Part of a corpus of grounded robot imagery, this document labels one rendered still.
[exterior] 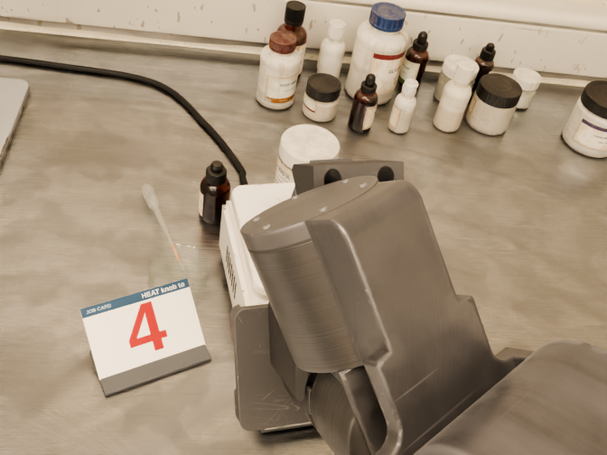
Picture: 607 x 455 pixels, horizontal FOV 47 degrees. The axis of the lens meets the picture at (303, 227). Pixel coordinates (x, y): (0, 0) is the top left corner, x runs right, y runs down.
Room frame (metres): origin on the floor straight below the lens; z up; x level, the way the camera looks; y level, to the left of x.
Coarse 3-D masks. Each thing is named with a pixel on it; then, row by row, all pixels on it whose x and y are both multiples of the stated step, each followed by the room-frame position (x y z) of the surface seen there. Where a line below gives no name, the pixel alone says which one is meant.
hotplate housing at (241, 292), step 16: (224, 208) 0.45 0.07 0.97; (224, 224) 0.43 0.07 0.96; (224, 240) 0.43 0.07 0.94; (240, 240) 0.41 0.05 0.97; (224, 256) 0.42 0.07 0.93; (240, 256) 0.39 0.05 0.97; (240, 272) 0.38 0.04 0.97; (240, 288) 0.36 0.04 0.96; (240, 304) 0.36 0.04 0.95; (256, 304) 0.34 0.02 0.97
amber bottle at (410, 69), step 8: (424, 32) 0.81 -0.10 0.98; (416, 40) 0.82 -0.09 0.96; (424, 40) 0.81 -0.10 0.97; (408, 48) 0.82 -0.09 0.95; (416, 48) 0.80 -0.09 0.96; (424, 48) 0.80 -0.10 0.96; (408, 56) 0.80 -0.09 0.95; (416, 56) 0.80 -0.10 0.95; (424, 56) 0.80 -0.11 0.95; (408, 64) 0.80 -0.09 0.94; (416, 64) 0.80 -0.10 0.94; (424, 64) 0.80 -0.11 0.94; (400, 72) 0.81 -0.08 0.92; (408, 72) 0.80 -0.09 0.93; (416, 72) 0.80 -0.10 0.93; (424, 72) 0.81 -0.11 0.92; (400, 80) 0.80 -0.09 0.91; (416, 80) 0.80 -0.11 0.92; (416, 88) 0.80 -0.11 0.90
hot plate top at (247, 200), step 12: (240, 192) 0.44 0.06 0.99; (252, 192) 0.45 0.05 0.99; (264, 192) 0.45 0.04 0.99; (276, 192) 0.45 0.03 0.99; (288, 192) 0.46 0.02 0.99; (240, 204) 0.43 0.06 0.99; (252, 204) 0.43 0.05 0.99; (264, 204) 0.44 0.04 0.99; (240, 216) 0.42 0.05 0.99; (252, 216) 0.42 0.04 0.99; (252, 264) 0.37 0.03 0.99; (252, 276) 0.35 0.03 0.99
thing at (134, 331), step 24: (120, 312) 0.33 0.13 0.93; (144, 312) 0.34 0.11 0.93; (168, 312) 0.35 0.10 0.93; (192, 312) 0.36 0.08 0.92; (96, 336) 0.31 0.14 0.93; (120, 336) 0.32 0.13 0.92; (144, 336) 0.33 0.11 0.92; (168, 336) 0.33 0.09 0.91; (192, 336) 0.34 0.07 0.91; (120, 360) 0.31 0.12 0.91
